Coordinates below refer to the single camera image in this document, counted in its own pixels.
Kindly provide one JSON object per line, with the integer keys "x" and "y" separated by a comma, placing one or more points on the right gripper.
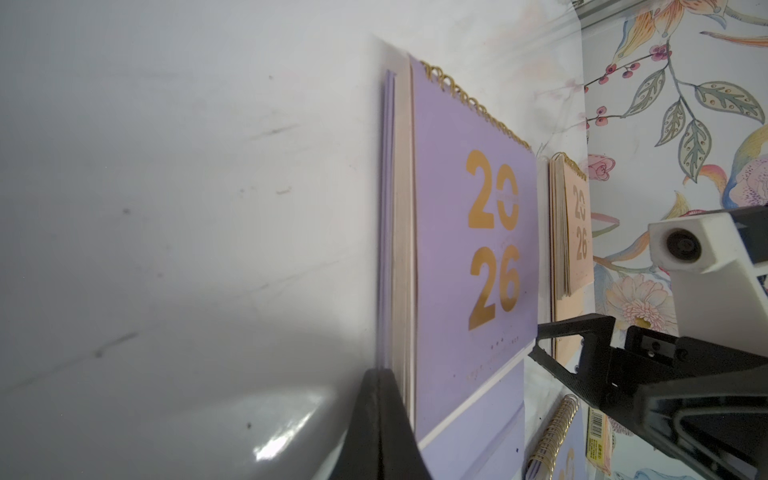
{"x": 701, "y": 403}

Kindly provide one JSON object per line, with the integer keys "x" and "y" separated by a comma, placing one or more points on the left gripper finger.
{"x": 380, "y": 443}

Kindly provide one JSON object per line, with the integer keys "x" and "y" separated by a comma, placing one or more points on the purple calendar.
{"x": 459, "y": 271}
{"x": 561, "y": 450}

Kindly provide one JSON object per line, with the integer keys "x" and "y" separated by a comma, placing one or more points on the peach calendar right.
{"x": 571, "y": 239}

